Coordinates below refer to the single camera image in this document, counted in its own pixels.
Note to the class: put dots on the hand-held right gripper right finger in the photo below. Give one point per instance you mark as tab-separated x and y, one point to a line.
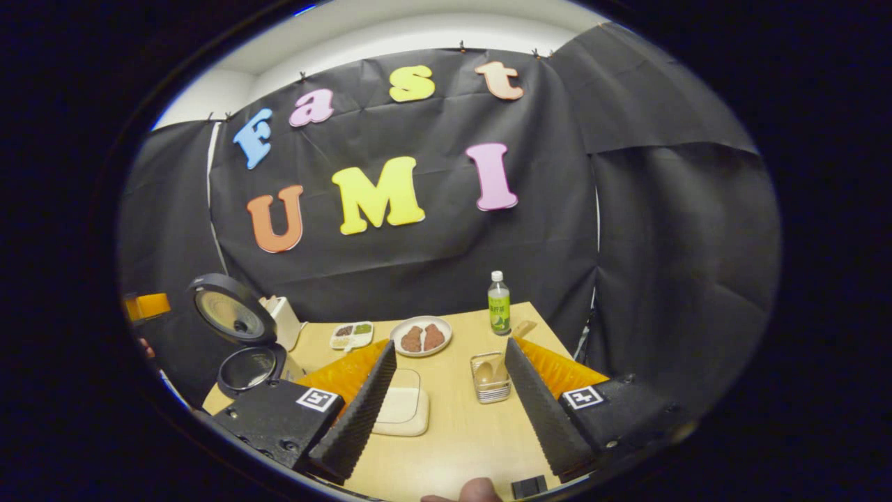
543	418

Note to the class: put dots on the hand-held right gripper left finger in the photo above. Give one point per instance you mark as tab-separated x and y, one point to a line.
359	418

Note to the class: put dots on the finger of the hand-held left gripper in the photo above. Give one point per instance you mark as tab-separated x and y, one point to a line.
150	307

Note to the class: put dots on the clear box of rice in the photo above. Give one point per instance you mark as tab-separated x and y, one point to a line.
401	408

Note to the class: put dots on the clear chopstick holder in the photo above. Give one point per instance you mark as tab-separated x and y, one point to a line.
491	394

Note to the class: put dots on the wooden spoon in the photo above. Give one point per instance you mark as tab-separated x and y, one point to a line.
484	373

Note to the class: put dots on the dark grey rice cooker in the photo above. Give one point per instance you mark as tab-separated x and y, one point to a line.
233	314

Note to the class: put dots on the white divided bean dish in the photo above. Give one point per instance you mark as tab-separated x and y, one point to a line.
352	335

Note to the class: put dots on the brown meat piece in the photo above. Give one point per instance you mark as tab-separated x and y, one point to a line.
411	339
433	337

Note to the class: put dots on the white round plate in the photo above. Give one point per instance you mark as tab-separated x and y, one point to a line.
420	319

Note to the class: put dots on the green drink bottle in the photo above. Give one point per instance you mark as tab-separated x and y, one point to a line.
499	307

